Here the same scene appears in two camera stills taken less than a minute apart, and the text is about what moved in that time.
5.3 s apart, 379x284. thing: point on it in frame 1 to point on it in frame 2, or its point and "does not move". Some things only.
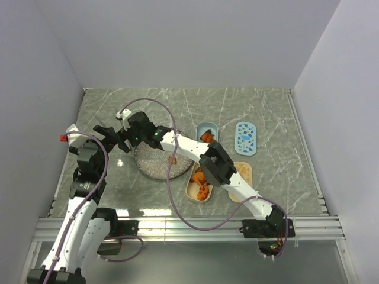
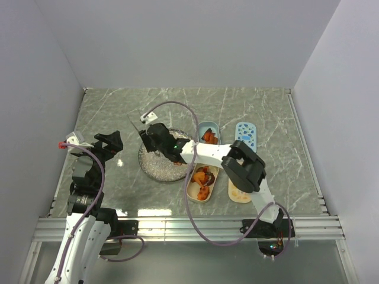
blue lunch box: x=202 y=127 does not move
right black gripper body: x=125 y=135 to x=148 y=143
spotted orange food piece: x=203 y=193 does not move
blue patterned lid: x=246 y=138 does not move
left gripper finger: x=104 y=131 to x=106 y=138
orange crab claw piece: x=207 y=137 does not move
